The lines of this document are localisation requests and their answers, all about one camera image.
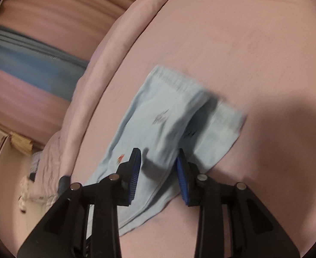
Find white lace cloth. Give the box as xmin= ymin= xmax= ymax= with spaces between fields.
xmin=18 ymin=150 xmax=59 ymax=213

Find pink bed sheet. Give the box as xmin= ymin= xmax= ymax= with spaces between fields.
xmin=58 ymin=0 xmax=316 ymax=258

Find pink curtain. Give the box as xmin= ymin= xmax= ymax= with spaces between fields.
xmin=0 ymin=0 xmax=153 ymax=146

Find pink folded duvet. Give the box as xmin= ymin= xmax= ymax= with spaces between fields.
xmin=37 ymin=0 xmax=193 ymax=210

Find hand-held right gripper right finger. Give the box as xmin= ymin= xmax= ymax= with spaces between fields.
xmin=175 ymin=148 xmax=301 ymax=258

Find light blue denim pants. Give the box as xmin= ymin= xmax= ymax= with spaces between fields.
xmin=82 ymin=64 xmax=248 ymax=237

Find dark round object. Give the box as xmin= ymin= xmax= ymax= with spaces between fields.
xmin=58 ymin=176 xmax=72 ymax=194

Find blue curtain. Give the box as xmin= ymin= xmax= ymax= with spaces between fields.
xmin=0 ymin=24 xmax=90 ymax=100

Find yellow fringed cloth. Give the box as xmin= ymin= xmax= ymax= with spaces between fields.
xmin=9 ymin=132 xmax=35 ymax=156

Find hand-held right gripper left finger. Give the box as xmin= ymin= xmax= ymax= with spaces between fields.
xmin=17 ymin=148 xmax=142 ymax=258

